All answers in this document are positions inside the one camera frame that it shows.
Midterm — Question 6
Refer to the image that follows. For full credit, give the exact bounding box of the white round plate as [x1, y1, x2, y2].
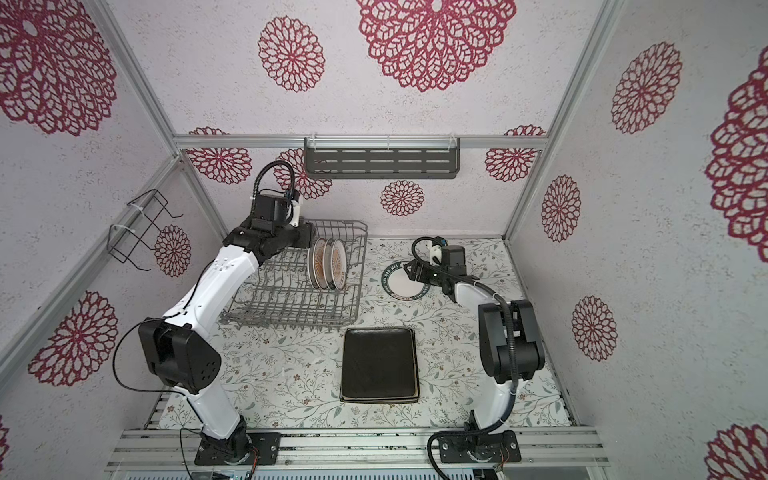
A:
[331, 239, 347, 290]
[381, 261, 431, 301]
[322, 239, 336, 290]
[308, 238, 328, 290]

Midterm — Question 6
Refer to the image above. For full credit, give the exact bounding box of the white square plate black rim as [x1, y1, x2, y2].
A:
[339, 385, 420, 404]

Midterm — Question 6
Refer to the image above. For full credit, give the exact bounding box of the floral patterned rectangular plate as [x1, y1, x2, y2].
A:
[339, 391, 420, 404]

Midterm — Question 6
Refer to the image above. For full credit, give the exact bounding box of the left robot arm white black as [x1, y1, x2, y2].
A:
[138, 191, 313, 450]

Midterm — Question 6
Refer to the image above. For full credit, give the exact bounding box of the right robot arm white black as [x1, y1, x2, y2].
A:
[403, 236, 546, 436]

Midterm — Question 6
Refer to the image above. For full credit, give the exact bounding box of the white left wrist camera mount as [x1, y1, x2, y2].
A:
[287, 190, 301, 227]

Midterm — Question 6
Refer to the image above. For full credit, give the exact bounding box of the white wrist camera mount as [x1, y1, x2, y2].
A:
[287, 190, 301, 227]
[429, 237, 448, 265]

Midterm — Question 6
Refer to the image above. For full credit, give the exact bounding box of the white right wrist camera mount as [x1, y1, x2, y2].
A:
[429, 237, 448, 265]

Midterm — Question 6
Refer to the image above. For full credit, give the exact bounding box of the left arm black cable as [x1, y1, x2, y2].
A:
[251, 160, 298, 202]

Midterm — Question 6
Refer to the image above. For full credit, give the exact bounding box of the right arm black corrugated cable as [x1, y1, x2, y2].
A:
[410, 235, 520, 480]

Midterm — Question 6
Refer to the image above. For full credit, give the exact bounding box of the grey slotted wall shelf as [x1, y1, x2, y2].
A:
[304, 137, 461, 180]

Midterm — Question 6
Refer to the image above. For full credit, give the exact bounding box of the black wire wall holder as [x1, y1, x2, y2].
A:
[105, 188, 182, 272]

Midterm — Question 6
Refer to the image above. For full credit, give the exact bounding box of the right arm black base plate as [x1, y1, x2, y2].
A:
[437, 430, 522, 464]

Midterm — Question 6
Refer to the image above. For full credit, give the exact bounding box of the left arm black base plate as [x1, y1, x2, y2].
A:
[194, 432, 282, 466]

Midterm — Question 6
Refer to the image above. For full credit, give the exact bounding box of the aluminium mounting rail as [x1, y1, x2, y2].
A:
[104, 427, 610, 473]

